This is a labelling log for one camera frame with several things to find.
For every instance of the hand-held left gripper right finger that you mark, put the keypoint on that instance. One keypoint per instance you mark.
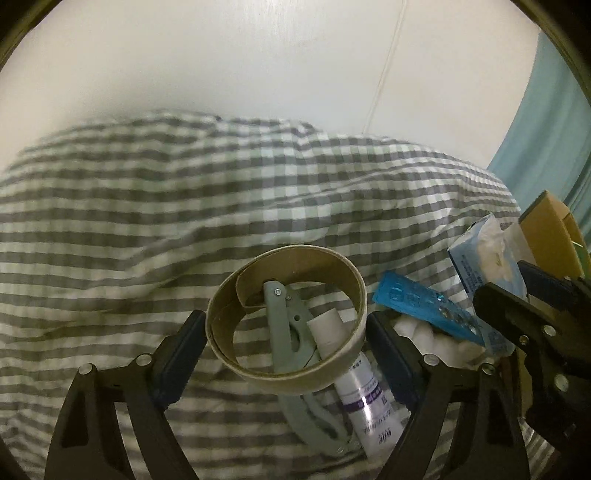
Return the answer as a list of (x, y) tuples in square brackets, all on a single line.
[(392, 357)]

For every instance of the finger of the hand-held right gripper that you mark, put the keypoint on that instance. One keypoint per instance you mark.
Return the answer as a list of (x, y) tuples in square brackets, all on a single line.
[(501, 307), (542, 279)]

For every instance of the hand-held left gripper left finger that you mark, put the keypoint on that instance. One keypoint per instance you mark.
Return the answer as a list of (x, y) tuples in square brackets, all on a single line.
[(178, 357)]

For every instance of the white squeeze tube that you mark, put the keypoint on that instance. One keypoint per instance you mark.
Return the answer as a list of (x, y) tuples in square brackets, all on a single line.
[(364, 392)]

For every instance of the brown cardboard box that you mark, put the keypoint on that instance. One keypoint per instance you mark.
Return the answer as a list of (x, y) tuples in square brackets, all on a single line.
[(549, 230)]

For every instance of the blue tissue pack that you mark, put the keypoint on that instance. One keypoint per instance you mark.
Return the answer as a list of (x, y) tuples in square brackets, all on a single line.
[(480, 261)]

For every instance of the blue plastic packet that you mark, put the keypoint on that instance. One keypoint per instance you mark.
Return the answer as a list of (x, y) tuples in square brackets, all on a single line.
[(415, 297)]

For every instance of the grey-green pruning shears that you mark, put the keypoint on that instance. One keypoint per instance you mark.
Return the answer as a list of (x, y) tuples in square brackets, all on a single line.
[(281, 332)]

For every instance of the grey checked blanket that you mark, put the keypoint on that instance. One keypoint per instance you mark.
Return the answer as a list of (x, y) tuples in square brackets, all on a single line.
[(161, 207)]

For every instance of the teal curtain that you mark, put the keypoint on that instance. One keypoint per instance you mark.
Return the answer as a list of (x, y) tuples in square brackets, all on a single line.
[(549, 120)]

